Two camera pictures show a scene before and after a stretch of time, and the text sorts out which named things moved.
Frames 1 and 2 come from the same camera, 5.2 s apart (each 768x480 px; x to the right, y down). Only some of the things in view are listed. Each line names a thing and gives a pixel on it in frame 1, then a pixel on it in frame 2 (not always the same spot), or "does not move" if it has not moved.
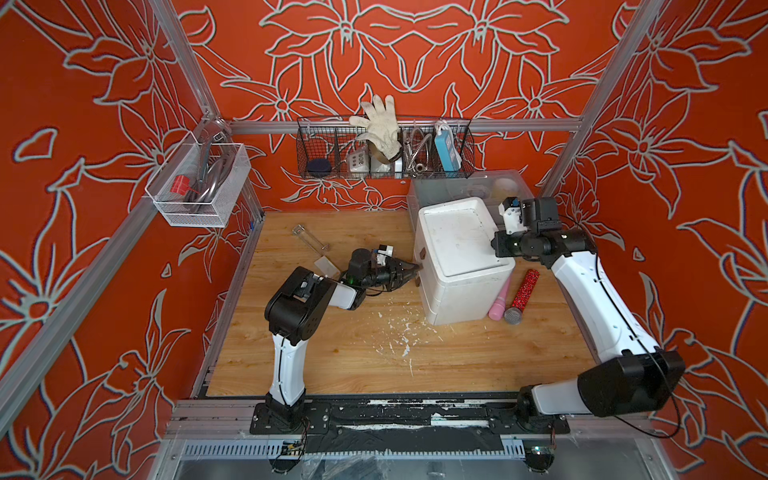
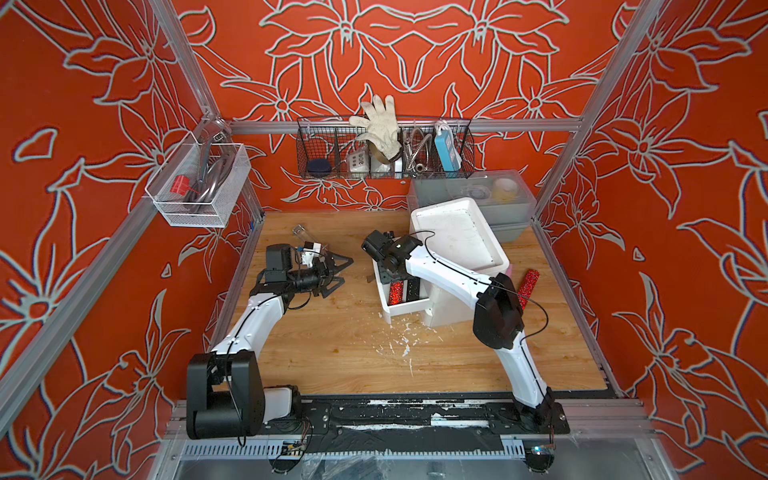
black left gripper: [394, 275] to [329, 273]
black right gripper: [498, 246] to [381, 268]
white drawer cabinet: [460, 274] does not move
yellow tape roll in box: [504, 187] does not move
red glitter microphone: [513, 315] does not move
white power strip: [357, 161] does not move
